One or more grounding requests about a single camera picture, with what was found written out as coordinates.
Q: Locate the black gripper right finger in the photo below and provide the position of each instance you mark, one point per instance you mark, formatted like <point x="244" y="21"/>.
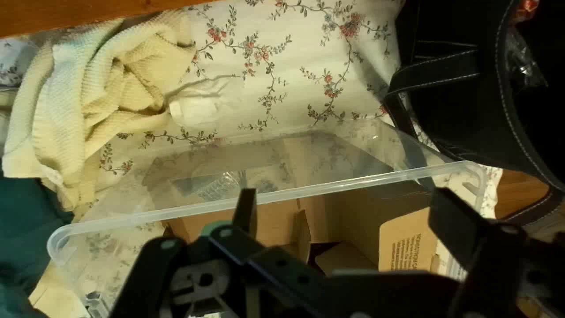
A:
<point x="491" y="254"/>

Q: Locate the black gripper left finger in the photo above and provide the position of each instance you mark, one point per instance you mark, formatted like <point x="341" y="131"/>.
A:
<point x="271" y="283"/>

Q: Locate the cream knitted towel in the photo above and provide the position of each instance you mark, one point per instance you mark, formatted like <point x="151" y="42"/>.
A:
<point x="99" y="81"/>

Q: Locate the clear plastic dish container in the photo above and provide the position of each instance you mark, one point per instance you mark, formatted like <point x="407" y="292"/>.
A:
<point x="188" y="191"/>

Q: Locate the brown cardboard box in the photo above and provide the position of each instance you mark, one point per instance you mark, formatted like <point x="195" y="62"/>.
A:
<point x="380" y="228"/>

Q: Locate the teal paper bag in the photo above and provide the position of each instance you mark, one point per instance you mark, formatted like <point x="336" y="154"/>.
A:
<point x="29" y="214"/>

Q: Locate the wooden bed frame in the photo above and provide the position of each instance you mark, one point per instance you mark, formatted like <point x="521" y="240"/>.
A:
<point x="25" y="16"/>

